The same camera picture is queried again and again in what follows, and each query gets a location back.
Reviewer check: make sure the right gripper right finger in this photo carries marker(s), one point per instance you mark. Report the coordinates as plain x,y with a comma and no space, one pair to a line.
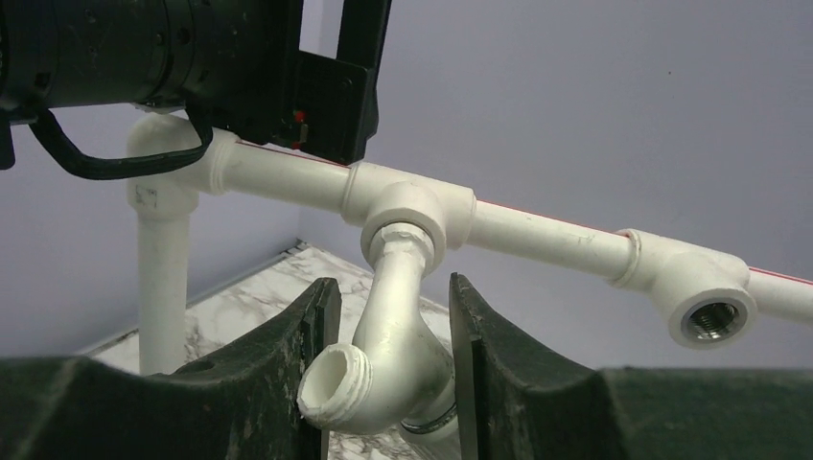
518,399

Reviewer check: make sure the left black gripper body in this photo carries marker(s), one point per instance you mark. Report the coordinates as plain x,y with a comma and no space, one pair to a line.
251,77

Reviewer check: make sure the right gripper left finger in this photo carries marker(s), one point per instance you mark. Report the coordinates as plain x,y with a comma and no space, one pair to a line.
238,402

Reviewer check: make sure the white faucet chrome knob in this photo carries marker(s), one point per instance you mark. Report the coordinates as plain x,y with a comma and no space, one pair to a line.
395,371

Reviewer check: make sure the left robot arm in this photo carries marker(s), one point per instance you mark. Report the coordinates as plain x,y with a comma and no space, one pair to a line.
81,53

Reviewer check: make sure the white PVC pipe frame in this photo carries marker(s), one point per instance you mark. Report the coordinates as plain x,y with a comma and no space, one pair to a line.
707,298

